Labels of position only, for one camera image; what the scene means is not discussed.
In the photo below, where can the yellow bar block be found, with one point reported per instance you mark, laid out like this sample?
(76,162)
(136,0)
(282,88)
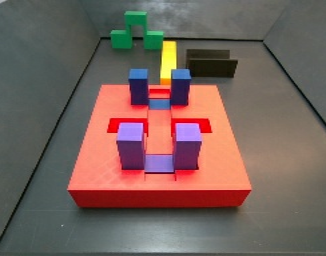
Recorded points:
(168,61)

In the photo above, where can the red board with slots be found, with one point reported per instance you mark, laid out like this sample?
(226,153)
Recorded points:
(100,184)

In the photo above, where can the purple U-shaped block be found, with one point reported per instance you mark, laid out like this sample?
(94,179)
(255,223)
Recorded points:
(182,159)

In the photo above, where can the dark blue U-shaped block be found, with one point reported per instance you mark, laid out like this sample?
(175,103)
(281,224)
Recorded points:
(179,88)

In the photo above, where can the black U-channel holder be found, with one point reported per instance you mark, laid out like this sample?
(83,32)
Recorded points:
(210,63)

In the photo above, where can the green arch-shaped block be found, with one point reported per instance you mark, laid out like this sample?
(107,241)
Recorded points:
(122,37)

